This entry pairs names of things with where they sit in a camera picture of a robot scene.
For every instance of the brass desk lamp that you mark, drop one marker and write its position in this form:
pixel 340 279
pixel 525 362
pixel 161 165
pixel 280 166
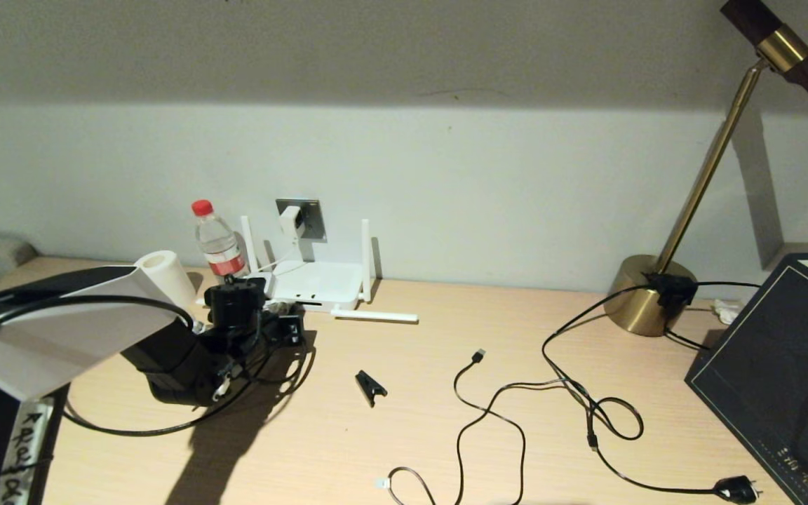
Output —
pixel 639 308

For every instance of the small white connector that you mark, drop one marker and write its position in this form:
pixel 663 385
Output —
pixel 726 312

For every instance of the white paper roll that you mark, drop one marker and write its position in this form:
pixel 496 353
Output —
pixel 165 270

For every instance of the black box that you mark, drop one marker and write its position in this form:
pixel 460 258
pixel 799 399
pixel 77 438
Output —
pixel 762 365

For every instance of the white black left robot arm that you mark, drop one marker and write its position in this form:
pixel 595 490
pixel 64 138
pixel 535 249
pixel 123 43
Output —
pixel 60 337

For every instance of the white power adapter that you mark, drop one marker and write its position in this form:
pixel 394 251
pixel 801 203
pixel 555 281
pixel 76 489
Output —
pixel 292 221

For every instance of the clear water bottle red cap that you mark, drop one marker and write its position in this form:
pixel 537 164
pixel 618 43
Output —
pixel 218 242

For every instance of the black plastic clip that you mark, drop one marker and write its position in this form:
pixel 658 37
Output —
pixel 370 386

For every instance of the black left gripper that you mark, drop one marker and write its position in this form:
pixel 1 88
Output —
pixel 290 333

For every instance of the white router with antennas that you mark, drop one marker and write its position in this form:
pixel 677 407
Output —
pixel 327 280

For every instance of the grey wall socket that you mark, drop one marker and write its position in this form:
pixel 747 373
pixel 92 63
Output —
pixel 314 217

